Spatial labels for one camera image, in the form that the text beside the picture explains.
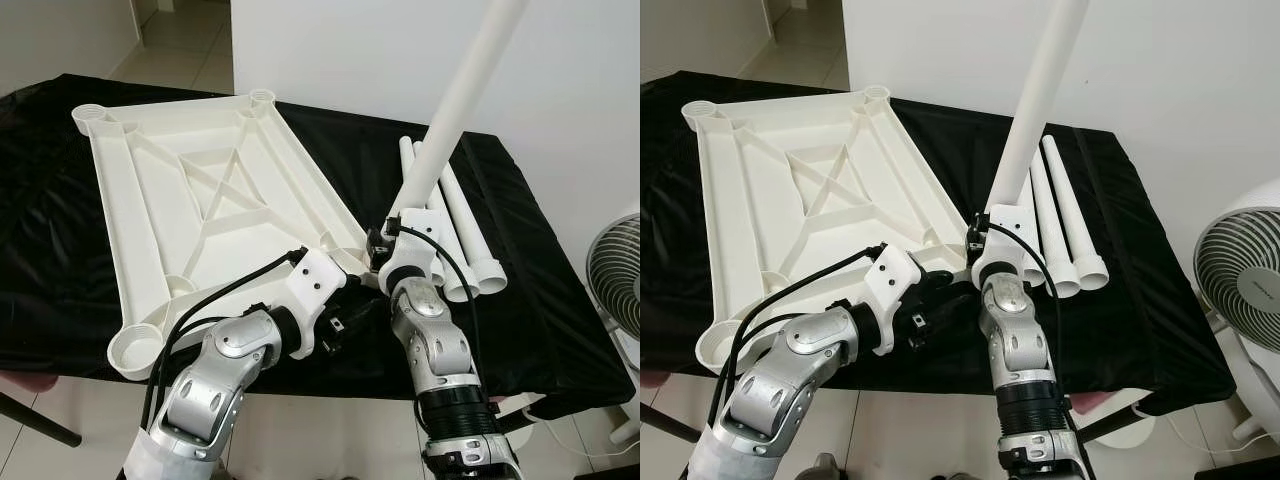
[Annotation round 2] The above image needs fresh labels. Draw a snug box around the white plastic table leg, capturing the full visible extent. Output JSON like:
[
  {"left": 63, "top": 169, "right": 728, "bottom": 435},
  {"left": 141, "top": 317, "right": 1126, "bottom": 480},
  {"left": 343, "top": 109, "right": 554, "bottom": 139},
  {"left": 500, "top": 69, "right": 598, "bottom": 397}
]
[
  {"left": 985, "top": 0, "right": 1093, "bottom": 216},
  {"left": 412, "top": 140, "right": 476, "bottom": 304},
  {"left": 385, "top": 0, "right": 531, "bottom": 226},
  {"left": 1042, "top": 136, "right": 1111, "bottom": 293},
  {"left": 440, "top": 160, "right": 508, "bottom": 296},
  {"left": 1028, "top": 225, "right": 1053, "bottom": 293},
  {"left": 398, "top": 137, "right": 447, "bottom": 289},
  {"left": 1024, "top": 148, "right": 1079, "bottom": 301}
]

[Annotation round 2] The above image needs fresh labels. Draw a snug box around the black table leg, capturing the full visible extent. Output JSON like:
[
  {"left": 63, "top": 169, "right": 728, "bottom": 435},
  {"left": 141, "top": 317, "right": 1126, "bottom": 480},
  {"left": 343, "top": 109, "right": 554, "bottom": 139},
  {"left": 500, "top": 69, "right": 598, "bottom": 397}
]
[
  {"left": 0, "top": 392, "right": 83, "bottom": 448},
  {"left": 1078, "top": 400, "right": 1161, "bottom": 446},
  {"left": 640, "top": 400, "right": 701, "bottom": 443}
]

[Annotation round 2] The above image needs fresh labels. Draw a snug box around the white rounded plastic seat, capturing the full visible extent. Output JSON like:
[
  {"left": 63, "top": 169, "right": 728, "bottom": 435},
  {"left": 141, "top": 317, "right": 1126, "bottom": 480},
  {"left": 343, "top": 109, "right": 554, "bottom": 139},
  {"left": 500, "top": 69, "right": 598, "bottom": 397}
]
[{"left": 1238, "top": 335, "right": 1280, "bottom": 426}]

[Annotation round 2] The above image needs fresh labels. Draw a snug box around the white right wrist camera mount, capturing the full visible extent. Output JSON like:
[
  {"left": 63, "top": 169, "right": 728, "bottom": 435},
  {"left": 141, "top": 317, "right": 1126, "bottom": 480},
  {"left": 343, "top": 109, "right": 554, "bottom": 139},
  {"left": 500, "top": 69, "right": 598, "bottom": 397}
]
[
  {"left": 968, "top": 205, "right": 1033, "bottom": 286},
  {"left": 383, "top": 207, "right": 443, "bottom": 291}
]

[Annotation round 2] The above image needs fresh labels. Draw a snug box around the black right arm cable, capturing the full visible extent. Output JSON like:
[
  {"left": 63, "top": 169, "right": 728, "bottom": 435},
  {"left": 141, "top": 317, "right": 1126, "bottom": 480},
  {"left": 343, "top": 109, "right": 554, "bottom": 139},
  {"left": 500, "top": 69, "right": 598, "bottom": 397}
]
[
  {"left": 385, "top": 222, "right": 501, "bottom": 441},
  {"left": 980, "top": 220, "right": 1096, "bottom": 461}
]

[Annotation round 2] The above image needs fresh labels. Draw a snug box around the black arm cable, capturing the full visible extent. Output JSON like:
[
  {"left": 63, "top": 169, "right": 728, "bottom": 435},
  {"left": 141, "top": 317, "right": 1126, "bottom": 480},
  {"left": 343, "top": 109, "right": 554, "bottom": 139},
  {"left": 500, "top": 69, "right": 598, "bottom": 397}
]
[
  {"left": 980, "top": 220, "right": 1096, "bottom": 461},
  {"left": 705, "top": 245, "right": 886, "bottom": 441},
  {"left": 385, "top": 222, "right": 501, "bottom": 441},
  {"left": 140, "top": 247, "right": 306, "bottom": 441}
]

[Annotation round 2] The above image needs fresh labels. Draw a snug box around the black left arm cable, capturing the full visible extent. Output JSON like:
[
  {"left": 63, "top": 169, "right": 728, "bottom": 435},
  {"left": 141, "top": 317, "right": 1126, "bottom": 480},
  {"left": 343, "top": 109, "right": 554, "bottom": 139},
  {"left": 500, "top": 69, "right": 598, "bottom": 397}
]
[
  {"left": 140, "top": 247, "right": 306, "bottom": 441},
  {"left": 705, "top": 245, "right": 886, "bottom": 441}
]

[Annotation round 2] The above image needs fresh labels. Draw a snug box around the white pedestal fan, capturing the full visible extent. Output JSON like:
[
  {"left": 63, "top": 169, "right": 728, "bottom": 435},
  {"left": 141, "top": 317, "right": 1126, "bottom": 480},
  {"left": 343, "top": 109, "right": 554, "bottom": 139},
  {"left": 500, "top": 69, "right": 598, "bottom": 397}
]
[
  {"left": 585, "top": 213, "right": 641, "bottom": 331},
  {"left": 1193, "top": 205, "right": 1280, "bottom": 331}
]

